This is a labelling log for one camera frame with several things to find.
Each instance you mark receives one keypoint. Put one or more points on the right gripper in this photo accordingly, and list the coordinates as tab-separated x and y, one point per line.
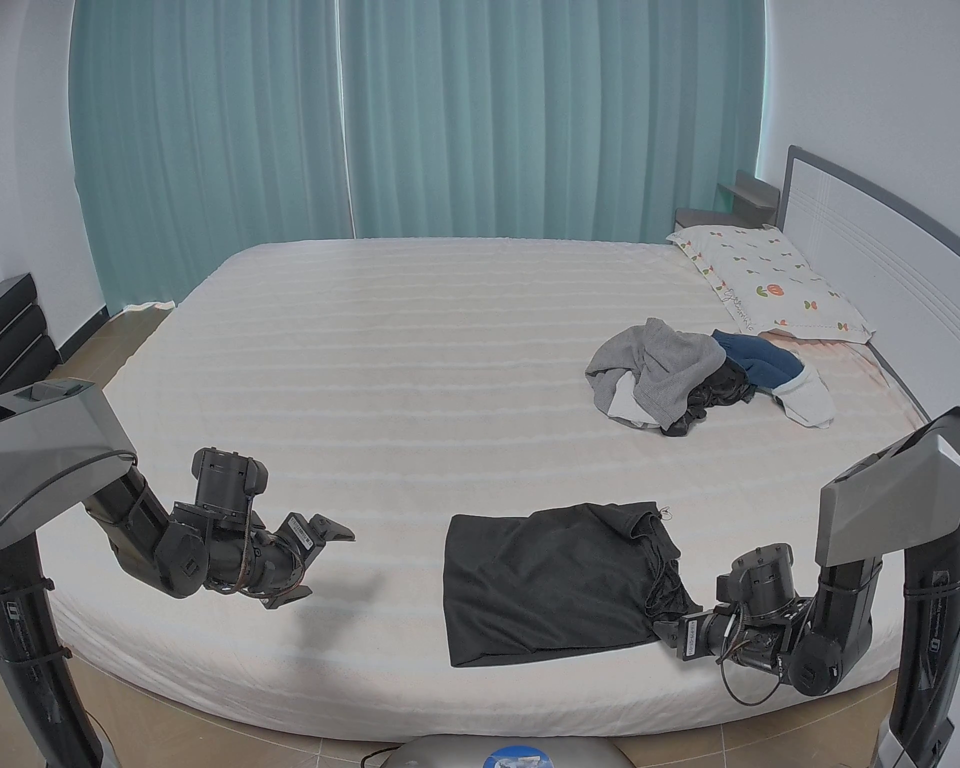
727	637

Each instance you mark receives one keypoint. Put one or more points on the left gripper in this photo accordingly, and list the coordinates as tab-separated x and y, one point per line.
277	566

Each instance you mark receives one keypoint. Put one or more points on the black T-shirt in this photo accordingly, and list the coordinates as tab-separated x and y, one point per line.
547	585

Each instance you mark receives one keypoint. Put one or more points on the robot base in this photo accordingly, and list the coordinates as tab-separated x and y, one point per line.
450	754

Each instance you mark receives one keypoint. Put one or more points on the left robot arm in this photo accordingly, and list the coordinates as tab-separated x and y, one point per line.
45	442

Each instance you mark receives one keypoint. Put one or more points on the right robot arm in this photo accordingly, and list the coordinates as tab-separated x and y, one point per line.
885	517

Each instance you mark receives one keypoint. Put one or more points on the bed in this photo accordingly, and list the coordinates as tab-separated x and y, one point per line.
375	360

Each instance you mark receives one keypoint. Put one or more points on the pile of clothes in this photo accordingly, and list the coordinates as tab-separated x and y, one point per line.
660	367

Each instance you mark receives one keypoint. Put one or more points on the white printed pillow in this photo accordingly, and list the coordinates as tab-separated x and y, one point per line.
772	281

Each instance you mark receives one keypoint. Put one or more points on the black chest of drawers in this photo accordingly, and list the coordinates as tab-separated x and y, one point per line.
22	334

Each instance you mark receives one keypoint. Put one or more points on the grey bedside table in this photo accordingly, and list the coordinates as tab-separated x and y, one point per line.
742	199

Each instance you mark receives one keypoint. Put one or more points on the blue-green curtain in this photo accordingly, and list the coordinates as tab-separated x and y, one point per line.
555	112
210	135

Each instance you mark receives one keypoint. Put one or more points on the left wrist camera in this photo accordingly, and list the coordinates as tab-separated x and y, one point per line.
256	476

